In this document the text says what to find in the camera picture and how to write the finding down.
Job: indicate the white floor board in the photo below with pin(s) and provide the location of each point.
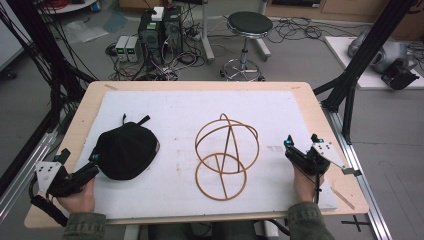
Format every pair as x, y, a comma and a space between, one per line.
340, 53

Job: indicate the aluminium rail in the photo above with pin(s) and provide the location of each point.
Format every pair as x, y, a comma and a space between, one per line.
23, 180
363, 186

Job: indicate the person's left hand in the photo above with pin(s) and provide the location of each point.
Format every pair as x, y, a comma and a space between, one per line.
80, 200

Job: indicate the thin wooden strip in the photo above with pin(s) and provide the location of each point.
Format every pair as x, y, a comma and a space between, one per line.
343, 198

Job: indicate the white desk leg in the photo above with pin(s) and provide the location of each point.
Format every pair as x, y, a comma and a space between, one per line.
207, 33

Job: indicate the person's right hand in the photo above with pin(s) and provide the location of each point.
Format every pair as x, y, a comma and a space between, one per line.
305, 188

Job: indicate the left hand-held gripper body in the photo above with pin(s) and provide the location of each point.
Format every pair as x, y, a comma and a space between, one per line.
50, 175

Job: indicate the grey rounded shell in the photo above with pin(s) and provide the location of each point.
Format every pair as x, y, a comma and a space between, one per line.
390, 53

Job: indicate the black device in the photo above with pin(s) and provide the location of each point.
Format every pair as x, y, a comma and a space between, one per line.
398, 76

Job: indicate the grey power supply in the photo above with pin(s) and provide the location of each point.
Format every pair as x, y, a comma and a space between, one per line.
133, 48
121, 48

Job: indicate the black computer tower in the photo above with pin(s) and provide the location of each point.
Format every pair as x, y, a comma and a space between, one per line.
150, 36
173, 30

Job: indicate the white box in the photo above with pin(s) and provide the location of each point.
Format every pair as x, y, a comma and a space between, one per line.
158, 13

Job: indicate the clear plastic sheet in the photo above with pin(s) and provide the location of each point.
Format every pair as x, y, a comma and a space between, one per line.
85, 31

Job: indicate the white foam mat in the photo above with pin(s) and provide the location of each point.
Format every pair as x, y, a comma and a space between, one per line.
180, 110

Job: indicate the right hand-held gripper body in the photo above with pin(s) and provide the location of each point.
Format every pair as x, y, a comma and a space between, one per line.
308, 163

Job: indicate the black frame strut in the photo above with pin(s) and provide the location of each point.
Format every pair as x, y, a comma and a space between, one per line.
366, 50

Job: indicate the black cap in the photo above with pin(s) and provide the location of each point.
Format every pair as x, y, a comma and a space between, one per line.
128, 151

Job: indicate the white round table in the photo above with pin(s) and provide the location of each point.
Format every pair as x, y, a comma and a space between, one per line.
70, 6

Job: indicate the black round stool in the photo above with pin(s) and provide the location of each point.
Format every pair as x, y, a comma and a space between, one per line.
250, 23

